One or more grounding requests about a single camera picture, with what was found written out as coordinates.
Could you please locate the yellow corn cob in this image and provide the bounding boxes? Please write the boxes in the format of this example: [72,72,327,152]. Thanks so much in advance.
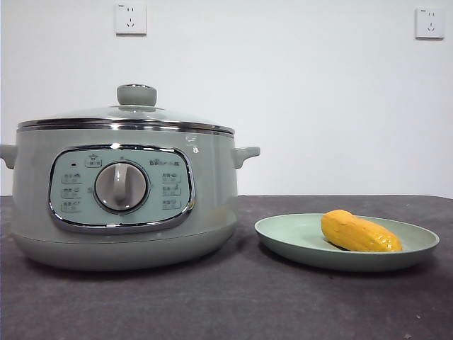
[320,209,404,254]

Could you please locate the glass lid with green knob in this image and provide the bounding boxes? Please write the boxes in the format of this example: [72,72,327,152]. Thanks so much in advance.
[17,83,236,135]

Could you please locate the pale green electric steamer pot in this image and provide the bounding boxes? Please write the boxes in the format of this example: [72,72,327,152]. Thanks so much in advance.
[0,123,261,272]

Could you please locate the pale green round plate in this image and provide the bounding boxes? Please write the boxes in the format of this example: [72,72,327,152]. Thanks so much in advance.
[253,212,441,273]

